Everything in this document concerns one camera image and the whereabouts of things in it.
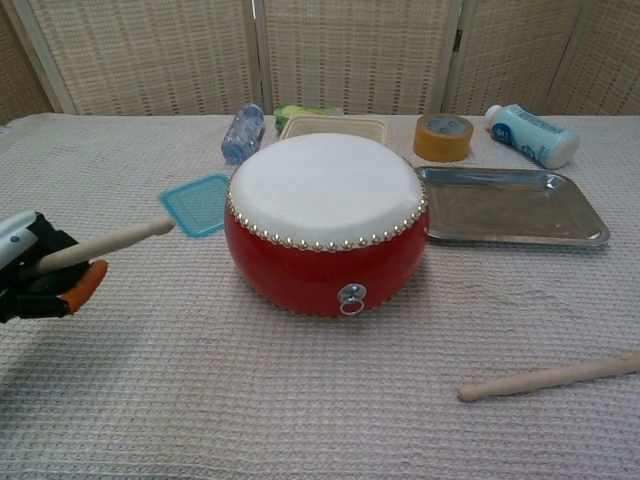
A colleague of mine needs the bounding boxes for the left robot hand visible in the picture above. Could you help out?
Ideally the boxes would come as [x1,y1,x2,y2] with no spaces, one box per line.
[0,210,109,324]

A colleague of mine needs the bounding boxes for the wooden drumstick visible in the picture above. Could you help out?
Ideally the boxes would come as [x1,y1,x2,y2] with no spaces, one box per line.
[37,216,177,274]
[457,350,640,403]

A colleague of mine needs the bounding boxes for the red drum with white skin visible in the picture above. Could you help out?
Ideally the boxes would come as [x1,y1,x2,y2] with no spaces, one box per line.
[223,132,430,319]

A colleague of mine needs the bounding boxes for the teal plastic lid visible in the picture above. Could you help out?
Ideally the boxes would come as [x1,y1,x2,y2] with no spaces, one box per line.
[159,172,232,240]

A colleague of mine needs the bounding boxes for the beige woven tablecloth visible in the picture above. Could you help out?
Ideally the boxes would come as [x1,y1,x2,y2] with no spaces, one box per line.
[0,112,640,480]

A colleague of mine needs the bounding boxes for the clear plastic water bottle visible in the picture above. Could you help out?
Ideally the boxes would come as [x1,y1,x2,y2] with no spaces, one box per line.
[221,103,266,165]

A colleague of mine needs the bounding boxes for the green soap box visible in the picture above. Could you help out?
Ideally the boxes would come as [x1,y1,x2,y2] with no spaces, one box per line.
[273,104,344,136]

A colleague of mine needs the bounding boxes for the beige food container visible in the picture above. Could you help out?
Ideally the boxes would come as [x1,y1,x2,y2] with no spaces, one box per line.
[278,115,390,148]

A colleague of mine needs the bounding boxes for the woven folding screen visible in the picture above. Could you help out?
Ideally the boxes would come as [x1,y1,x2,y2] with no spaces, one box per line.
[0,0,640,127]

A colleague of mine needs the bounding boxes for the brown packing tape roll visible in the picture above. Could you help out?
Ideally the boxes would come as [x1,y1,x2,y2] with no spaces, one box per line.
[412,113,475,163]

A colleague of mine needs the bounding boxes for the stainless steel tray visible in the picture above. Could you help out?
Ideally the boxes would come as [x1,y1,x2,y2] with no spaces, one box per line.
[414,165,611,249]

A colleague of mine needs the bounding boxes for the light blue white bottle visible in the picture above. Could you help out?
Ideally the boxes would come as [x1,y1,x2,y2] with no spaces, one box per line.
[483,104,581,170]

